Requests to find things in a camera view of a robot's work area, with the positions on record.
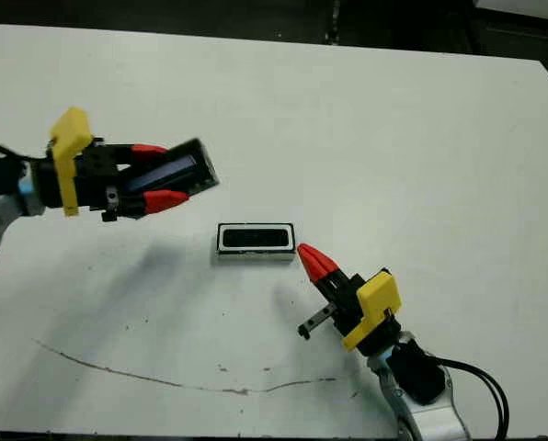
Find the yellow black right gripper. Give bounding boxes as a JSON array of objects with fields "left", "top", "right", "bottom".
[{"left": 296, "top": 243, "right": 403, "bottom": 356}]

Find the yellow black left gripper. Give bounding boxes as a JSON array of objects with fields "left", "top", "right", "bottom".
[{"left": 32, "top": 107, "right": 189, "bottom": 224}]

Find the black glossy box lid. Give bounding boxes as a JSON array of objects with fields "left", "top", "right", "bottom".
[{"left": 126, "top": 137, "right": 221, "bottom": 197}]

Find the camera box base white inlay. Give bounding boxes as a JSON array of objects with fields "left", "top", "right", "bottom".
[{"left": 215, "top": 222, "right": 297, "bottom": 266}]

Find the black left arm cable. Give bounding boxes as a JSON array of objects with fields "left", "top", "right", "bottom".
[{"left": 0, "top": 144, "right": 50, "bottom": 163}]

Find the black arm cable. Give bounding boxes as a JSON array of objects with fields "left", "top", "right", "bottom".
[
  {"left": 0, "top": 144, "right": 50, "bottom": 163},
  {"left": 432, "top": 357, "right": 509, "bottom": 441}
]

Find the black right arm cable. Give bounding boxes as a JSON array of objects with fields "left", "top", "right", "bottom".
[{"left": 432, "top": 357, "right": 509, "bottom": 441}]

